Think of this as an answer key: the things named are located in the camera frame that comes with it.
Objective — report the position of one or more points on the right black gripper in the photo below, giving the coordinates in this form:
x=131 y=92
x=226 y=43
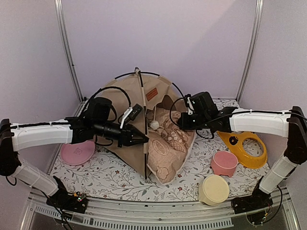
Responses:
x=182 y=122

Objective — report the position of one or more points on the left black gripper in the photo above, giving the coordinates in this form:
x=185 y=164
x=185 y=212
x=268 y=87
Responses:
x=126 y=137

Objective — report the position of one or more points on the white pet cushion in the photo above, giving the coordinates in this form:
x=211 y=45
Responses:
x=169 y=146

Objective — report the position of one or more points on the beige fabric pet tent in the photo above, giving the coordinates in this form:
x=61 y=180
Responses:
x=134 y=96

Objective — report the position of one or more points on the black tent pole long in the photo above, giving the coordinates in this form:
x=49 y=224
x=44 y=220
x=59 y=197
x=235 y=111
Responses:
x=145 y=145

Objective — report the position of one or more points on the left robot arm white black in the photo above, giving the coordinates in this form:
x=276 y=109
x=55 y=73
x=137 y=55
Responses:
x=91 y=123

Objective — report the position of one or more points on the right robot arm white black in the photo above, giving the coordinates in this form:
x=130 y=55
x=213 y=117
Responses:
x=290 y=124

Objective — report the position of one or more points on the pink footed pet bowl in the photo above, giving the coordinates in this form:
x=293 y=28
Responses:
x=224 y=163

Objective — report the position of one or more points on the cream footed pet bowl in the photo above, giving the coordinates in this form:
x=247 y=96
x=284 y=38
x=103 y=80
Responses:
x=213 y=190

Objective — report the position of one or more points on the floral patterned table mat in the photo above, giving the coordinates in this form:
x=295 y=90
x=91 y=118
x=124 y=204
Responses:
x=106 y=176

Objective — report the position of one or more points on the yellow double bowl holder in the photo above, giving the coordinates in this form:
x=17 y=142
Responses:
x=247 y=147

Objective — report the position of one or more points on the pink round plate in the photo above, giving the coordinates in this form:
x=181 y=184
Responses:
x=77 y=154

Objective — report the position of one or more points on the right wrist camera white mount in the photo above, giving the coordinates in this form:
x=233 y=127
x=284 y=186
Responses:
x=188 y=104

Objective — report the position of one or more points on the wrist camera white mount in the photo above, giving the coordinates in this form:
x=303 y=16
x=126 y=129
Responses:
x=188 y=104
x=130 y=114

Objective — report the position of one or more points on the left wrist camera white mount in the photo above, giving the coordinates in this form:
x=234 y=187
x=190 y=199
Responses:
x=130 y=114

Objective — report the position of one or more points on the front aluminium rail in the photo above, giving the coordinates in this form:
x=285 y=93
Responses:
x=106 y=214

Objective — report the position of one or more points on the right aluminium frame post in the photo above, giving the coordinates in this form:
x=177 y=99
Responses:
x=251 y=48

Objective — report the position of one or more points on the aluminium frame post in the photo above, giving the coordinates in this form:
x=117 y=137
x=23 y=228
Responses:
x=66 y=46
x=251 y=48

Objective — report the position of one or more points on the left aluminium frame post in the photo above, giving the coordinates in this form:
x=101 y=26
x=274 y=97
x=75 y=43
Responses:
x=66 y=46

